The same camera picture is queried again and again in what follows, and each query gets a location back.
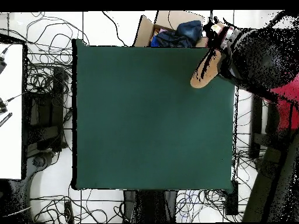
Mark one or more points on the tan terry towel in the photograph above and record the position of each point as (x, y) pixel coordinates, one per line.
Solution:
(213, 67)

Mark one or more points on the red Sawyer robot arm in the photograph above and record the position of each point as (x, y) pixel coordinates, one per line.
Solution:
(257, 58)

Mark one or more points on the blue denim garment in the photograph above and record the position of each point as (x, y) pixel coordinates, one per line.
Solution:
(190, 29)

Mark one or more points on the dark navy garment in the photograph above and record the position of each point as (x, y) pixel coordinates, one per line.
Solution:
(172, 39)

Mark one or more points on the pink garment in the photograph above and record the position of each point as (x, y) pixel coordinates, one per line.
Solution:
(161, 31)

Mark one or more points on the brown cardboard box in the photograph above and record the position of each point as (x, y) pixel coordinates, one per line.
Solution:
(144, 32)

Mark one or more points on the dark green table cloth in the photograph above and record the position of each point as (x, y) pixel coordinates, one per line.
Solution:
(105, 70)

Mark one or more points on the black rectangular box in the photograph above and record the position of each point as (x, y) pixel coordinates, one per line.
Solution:
(231, 200)

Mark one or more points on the grey stand base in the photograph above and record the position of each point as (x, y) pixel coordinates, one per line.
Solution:
(39, 161)

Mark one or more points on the black perforated strip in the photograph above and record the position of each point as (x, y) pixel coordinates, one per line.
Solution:
(5, 119)

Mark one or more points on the black power strip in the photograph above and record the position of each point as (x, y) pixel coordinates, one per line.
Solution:
(68, 212)

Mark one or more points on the white table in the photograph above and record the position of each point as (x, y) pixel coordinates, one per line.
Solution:
(11, 140)

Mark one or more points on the black stand frame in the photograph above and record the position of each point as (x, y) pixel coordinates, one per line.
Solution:
(58, 105)
(257, 116)

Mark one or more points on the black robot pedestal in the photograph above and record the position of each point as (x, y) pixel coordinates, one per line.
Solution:
(149, 205)

